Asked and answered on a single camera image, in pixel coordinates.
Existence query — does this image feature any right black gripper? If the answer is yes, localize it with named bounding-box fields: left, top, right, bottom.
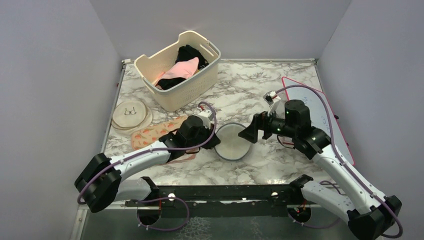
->
left=239, top=105, right=297, bottom=143

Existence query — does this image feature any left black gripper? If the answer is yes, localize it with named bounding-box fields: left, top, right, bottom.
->
left=186, top=121, right=220, bottom=150

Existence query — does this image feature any white mesh cylindrical laundry bag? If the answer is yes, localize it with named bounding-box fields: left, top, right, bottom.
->
left=214, top=122, right=252, bottom=162

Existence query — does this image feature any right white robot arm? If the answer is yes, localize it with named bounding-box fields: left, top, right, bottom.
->
left=238, top=100, right=402, bottom=240

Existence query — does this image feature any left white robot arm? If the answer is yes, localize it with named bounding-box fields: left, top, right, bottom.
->
left=74, top=110, right=221, bottom=213

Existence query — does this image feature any floral peach mesh laundry bag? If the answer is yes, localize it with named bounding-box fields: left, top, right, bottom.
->
left=130, top=115, right=188, bottom=151

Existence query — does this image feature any cream perforated laundry basket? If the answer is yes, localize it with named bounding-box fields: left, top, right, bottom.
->
left=134, top=30, right=222, bottom=112

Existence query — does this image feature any round beige bra wash bag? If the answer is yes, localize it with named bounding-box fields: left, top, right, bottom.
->
left=111, top=100, right=153, bottom=136

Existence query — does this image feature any small red white card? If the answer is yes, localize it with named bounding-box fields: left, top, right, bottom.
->
left=282, top=136, right=294, bottom=146

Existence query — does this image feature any pink framed whiteboard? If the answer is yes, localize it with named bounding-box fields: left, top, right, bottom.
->
left=281, top=76, right=355, bottom=165

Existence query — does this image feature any pink garment in basket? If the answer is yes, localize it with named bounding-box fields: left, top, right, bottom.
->
left=157, top=57, right=199, bottom=80

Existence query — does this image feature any black garment in basket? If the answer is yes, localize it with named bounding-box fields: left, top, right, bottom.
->
left=153, top=44, right=209, bottom=90

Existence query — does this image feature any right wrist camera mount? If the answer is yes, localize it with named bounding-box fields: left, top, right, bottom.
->
left=263, top=91, right=281, bottom=116

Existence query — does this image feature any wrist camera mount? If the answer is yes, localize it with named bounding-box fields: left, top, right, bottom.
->
left=263, top=91, right=281, bottom=116
left=196, top=109, right=214, bottom=130

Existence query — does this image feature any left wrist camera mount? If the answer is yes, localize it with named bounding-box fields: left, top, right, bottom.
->
left=196, top=109, right=214, bottom=130

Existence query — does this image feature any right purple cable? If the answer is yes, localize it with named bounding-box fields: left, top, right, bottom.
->
left=274, top=84, right=404, bottom=239

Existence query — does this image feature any purple cable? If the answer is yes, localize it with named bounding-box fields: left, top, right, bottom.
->
left=77, top=101, right=218, bottom=205
left=274, top=84, right=404, bottom=239

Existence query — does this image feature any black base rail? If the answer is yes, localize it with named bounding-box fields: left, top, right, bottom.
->
left=124, top=184, right=312, bottom=222

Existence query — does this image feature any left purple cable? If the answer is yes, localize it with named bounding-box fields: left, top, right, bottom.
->
left=77, top=101, right=218, bottom=205

